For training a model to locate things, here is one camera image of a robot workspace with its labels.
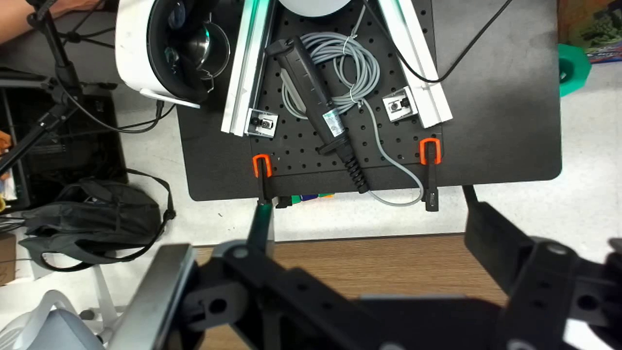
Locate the green tape roll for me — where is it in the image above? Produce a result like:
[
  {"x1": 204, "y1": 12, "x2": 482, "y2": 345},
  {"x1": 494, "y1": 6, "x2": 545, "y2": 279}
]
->
[{"x1": 556, "y1": 41, "x2": 593, "y2": 100}]

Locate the white-frame grey office chair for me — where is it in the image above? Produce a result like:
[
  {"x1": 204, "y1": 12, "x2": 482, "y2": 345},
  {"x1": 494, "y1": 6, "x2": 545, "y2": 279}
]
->
[{"x1": 0, "y1": 271, "x2": 113, "y2": 350}]

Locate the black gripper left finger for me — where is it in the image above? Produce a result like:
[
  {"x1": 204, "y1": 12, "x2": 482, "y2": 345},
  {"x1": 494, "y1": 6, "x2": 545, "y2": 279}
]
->
[{"x1": 183, "y1": 203, "x2": 366, "y2": 350}]

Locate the aluminium extrusion rail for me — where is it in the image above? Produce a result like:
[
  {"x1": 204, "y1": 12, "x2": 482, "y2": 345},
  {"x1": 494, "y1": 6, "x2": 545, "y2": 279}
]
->
[
  {"x1": 377, "y1": 0, "x2": 455, "y2": 131},
  {"x1": 220, "y1": 0, "x2": 280, "y2": 141}
]

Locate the person bare forearm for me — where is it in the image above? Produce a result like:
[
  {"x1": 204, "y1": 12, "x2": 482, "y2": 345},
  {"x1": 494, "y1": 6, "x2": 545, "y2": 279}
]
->
[{"x1": 0, "y1": 0, "x2": 109, "y2": 45}]

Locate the white VR headset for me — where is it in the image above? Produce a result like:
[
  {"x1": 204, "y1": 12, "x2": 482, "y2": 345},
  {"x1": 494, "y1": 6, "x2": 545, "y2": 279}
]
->
[{"x1": 115, "y1": 0, "x2": 234, "y2": 111}]

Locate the black tripod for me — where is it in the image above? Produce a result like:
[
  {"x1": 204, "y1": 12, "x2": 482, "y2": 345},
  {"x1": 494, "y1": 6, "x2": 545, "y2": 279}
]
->
[{"x1": 0, "y1": 0, "x2": 125, "y2": 178}]

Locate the black fabric bag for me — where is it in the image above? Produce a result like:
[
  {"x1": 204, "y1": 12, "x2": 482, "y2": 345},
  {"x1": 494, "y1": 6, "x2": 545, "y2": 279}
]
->
[{"x1": 18, "y1": 170, "x2": 179, "y2": 273}]

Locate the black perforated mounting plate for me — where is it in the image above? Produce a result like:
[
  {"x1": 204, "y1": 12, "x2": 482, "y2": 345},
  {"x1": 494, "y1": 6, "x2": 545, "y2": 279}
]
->
[{"x1": 175, "y1": 0, "x2": 564, "y2": 203}]

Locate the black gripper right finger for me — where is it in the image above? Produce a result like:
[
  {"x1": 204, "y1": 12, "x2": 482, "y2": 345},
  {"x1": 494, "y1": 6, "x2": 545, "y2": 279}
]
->
[{"x1": 465, "y1": 201, "x2": 622, "y2": 350}]

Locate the thin black cable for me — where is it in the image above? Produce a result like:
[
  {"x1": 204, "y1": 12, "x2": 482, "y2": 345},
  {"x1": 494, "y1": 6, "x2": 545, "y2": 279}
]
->
[{"x1": 362, "y1": 0, "x2": 513, "y2": 86}]

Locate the orange black bar clamp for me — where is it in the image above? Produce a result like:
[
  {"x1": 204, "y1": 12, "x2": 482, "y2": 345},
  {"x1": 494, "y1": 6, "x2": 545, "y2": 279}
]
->
[
  {"x1": 416, "y1": 135, "x2": 445, "y2": 215},
  {"x1": 251, "y1": 152, "x2": 278, "y2": 211}
]

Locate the metal corner bracket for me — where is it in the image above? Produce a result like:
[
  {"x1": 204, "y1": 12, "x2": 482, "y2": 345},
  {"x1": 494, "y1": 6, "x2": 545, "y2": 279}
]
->
[
  {"x1": 381, "y1": 90, "x2": 420, "y2": 125},
  {"x1": 245, "y1": 110, "x2": 280, "y2": 141}
]

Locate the black ribbed power cord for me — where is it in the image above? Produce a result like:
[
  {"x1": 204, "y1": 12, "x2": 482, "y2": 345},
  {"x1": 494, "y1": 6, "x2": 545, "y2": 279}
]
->
[{"x1": 267, "y1": 36, "x2": 373, "y2": 197}]

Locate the grey coiled cable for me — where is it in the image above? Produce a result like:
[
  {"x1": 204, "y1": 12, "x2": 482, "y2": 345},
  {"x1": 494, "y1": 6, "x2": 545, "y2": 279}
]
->
[{"x1": 278, "y1": 28, "x2": 426, "y2": 211}]

